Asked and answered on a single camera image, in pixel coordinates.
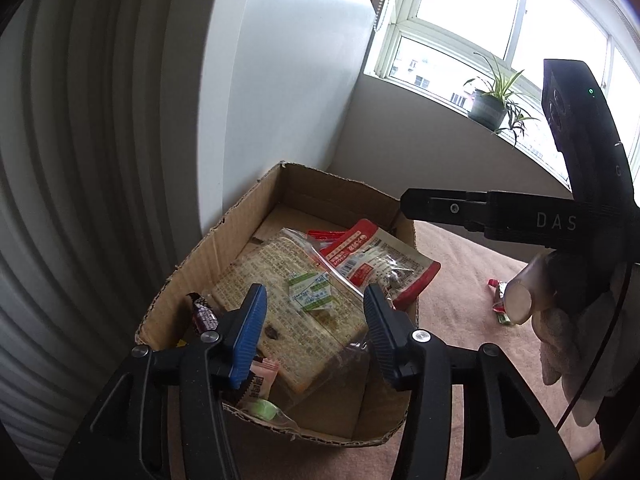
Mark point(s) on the red and green candy wrapper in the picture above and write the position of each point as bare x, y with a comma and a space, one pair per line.
497, 311

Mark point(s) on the white framed window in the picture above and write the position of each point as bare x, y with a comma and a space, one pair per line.
475, 20

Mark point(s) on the potted spider plant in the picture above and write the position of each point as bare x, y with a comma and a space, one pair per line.
487, 110

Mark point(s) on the person's right hand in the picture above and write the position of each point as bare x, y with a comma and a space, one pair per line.
575, 350

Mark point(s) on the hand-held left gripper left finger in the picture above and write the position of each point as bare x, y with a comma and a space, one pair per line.
250, 332

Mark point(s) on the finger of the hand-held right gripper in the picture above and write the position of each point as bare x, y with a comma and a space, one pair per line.
440, 205

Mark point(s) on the dark chocolate bar wrapper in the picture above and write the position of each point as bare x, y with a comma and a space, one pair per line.
204, 312

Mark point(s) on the red and white snack pouch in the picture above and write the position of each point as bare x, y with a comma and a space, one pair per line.
367, 252

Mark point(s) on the peach blanket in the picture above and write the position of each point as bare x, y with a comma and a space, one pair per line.
470, 285

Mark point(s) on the green candy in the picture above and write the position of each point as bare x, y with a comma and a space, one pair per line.
262, 410

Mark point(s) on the bagged sliced bread loaf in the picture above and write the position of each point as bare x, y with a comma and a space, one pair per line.
280, 300

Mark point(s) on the pink snack sachet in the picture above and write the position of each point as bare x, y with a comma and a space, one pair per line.
260, 377

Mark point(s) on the white ribbed panel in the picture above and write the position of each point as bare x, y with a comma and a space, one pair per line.
90, 160

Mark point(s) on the brown cardboard box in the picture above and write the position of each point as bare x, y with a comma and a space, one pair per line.
300, 200

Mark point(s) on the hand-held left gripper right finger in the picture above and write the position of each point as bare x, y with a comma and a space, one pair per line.
380, 335

